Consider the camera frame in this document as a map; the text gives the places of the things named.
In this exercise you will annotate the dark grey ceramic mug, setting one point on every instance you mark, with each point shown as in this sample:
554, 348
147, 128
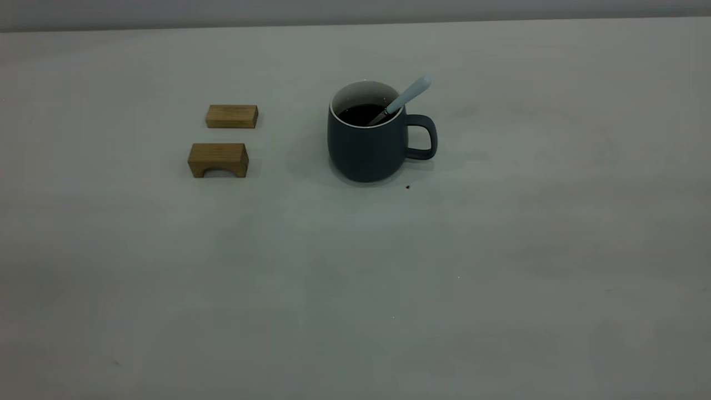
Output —
364, 150

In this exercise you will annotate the arched wooden block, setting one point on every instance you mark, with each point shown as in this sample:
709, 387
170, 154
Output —
219, 155

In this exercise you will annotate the flat wooden block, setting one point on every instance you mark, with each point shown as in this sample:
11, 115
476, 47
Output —
230, 116

